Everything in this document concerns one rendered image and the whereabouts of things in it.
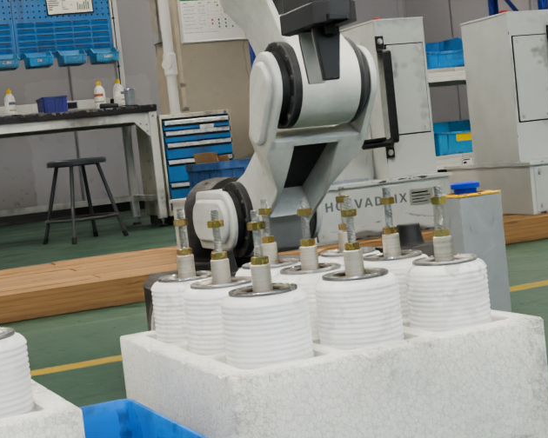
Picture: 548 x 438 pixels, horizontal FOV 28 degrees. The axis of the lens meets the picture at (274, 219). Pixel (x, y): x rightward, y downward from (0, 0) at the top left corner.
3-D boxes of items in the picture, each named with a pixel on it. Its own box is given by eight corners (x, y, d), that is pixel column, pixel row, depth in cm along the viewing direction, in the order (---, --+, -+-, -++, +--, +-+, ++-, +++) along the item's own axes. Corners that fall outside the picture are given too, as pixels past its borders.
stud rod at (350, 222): (359, 262, 124) (353, 196, 123) (355, 264, 123) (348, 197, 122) (352, 262, 124) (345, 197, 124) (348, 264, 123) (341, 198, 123)
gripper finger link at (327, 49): (317, 81, 124) (310, 26, 124) (342, 79, 125) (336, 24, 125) (323, 79, 122) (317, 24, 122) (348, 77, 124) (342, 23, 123)
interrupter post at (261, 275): (257, 292, 120) (255, 262, 120) (277, 292, 119) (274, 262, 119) (248, 296, 118) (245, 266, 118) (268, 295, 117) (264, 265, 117)
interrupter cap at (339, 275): (397, 272, 125) (397, 266, 125) (376, 282, 119) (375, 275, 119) (336, 275, 129) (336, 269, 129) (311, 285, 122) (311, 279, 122)
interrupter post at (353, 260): (369, 276, 124) (365, 248, 124) (362, 279, 122) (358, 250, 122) (349, 277, 125) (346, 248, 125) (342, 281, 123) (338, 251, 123)
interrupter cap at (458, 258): (410, 263, 132) (410, 257, 132) (472, 257, 132) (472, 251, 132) (415, 270, 125) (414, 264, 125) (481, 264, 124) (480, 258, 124)
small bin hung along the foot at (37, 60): (23, 69, 704) (21, 54, 703) (49, 68, 710) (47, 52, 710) (29, 66, 685) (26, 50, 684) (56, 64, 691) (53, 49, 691)
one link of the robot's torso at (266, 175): (199, 216, 212) (250, 30, 176) (292, 204, 220) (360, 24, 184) (223, 281, 204) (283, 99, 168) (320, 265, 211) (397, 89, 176)
